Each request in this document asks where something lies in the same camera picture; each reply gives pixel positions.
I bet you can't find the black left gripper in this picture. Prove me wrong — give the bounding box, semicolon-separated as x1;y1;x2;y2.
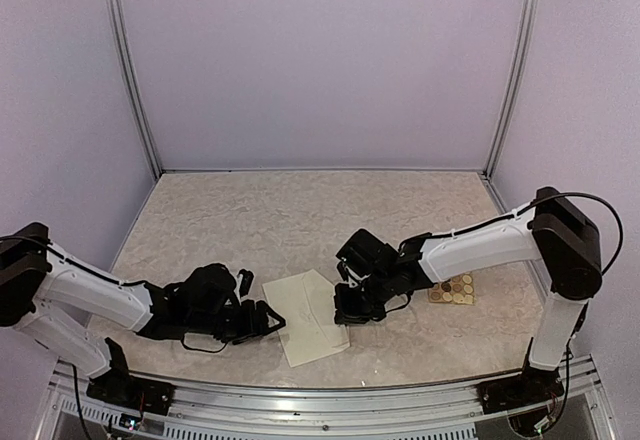
188;299;285;345

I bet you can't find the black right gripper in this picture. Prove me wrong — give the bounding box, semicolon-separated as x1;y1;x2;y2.
333;270;394;325

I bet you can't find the cream paper envelope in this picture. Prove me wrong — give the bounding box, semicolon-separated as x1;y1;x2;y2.
262;270;350;368

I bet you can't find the brown sticker sheet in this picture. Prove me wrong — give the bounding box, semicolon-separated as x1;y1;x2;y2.
428;273;476;305

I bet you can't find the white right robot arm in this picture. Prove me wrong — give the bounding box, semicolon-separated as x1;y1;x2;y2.
333;186;603;404

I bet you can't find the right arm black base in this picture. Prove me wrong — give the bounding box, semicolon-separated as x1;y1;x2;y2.
476;361;565;414

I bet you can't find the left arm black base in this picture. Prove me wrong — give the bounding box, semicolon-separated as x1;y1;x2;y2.
86;338;175;416

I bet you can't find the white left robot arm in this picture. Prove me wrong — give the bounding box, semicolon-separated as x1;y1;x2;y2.
1;222;286;405

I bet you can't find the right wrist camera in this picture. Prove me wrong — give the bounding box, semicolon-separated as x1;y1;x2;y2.
337;257;371;288

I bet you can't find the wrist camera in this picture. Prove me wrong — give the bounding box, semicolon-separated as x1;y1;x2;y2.
235;269;254;299
337;257;371;288

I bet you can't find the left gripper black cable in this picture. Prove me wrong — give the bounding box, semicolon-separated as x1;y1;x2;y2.
179;332;229;354

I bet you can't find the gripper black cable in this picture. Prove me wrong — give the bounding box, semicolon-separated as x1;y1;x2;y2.
179;332;229;354
529;190;625;276

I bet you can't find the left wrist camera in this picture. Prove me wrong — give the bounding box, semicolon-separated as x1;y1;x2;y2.
235;269;254;299

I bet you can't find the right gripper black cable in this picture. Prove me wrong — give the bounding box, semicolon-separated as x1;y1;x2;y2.
529;190;625;276

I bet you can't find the right aluminium frame post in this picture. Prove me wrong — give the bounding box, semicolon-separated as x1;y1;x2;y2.
483;0;538;182

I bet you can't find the aluminium frame post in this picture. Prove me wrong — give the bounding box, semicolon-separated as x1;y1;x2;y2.
483;0;538;182
106;0;164;181

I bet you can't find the left aluminium frame post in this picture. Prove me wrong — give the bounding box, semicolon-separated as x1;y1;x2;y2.
106;0;164;181

